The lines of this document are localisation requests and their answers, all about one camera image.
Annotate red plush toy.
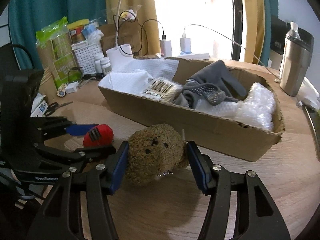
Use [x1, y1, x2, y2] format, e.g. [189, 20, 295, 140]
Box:
[83, 124, 114, 147]

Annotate brown plush bear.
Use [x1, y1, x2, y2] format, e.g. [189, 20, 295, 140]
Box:
[125, 124, 189, 186]

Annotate white towel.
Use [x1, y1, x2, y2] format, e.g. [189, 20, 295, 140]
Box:
[98, 59, 179, 95]

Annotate cotton swab bag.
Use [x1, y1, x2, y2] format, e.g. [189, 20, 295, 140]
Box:
[138, 77, 183, 103]

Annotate bubble wrap roll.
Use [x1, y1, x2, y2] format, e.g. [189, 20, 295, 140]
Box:
[234, 82, 276, 131]

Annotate grey dotted glove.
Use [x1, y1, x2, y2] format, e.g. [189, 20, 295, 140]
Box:
[174, 60, 247, 109]

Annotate white dotted cloth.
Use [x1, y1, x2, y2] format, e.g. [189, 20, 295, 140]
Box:
[195, 100, 243, 118]

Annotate small white plug adapter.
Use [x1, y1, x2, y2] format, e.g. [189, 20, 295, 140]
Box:
[65, 81, 79, 94]

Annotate white pill bottle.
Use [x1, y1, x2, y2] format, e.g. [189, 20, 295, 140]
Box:
[94, 53, 104, 73]
[100, 57, 112, 75]

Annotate white perforated basket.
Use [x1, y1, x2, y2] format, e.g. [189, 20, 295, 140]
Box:
[72, 41, 103, 74]

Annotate green paper cup package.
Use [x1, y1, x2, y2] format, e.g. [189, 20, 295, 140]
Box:
[35, 16, 81, 88]

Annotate brown cardboard box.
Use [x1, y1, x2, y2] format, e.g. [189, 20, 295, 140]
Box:
[98, 57, 286, 163]

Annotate black smartphone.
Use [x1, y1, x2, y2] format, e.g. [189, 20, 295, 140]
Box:
[302, 104, 320, 160]

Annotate left teal curtain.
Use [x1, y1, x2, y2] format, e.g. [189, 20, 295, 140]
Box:
[9, 0, 106, 69]

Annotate teal curtain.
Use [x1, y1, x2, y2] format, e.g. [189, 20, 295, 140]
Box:
[9, 0, 106, 69]
[260, 0, 279, 67]

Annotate white plastic container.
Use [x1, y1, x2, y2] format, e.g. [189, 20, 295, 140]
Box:
[296, 77, 319, 109]

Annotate left yellow curtain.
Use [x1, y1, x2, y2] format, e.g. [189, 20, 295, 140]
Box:
[106, 0, 163, 56]

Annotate yellow curtain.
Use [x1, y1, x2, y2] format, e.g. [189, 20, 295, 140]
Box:
[242, 0, 265, 64]
[106, 0, 163, 56]

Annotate white power strip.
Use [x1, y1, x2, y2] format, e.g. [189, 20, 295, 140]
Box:
[150, 53, 210, 60]

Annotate steel travel tumbler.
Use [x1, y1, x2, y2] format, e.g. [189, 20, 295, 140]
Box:
[280, 37, 313, 96]

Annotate clear water bottle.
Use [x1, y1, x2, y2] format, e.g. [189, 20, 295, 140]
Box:
[286, 22, 300, 40]

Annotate right yellow curtain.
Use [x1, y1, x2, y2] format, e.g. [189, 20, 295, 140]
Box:
[242, 0, 265, 64]

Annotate black monitor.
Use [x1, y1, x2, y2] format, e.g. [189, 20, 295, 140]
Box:
[269, 15, 315, 55]

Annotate right teal curtain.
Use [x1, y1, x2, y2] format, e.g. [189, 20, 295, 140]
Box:
[260, 0, 279, 67]

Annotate black handled scissors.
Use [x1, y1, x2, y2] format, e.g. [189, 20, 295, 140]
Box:
[44, 101, 73, 116]

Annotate white charger black cable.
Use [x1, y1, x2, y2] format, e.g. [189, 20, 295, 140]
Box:
[112, 10, 173, 59]

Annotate white charger grey cable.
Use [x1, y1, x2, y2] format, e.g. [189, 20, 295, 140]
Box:
[179, 24, 282, 81]

